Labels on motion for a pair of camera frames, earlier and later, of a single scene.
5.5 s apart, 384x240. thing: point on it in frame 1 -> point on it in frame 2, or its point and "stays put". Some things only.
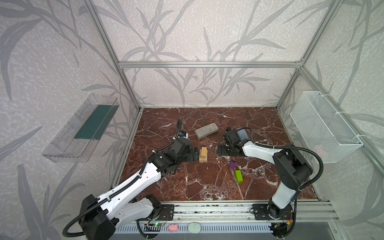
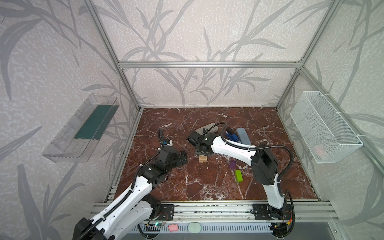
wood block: (203, 157) stays put
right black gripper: (226, 149) -> (192, 139)
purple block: (232, 164) stays put
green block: (239, 176) stays put
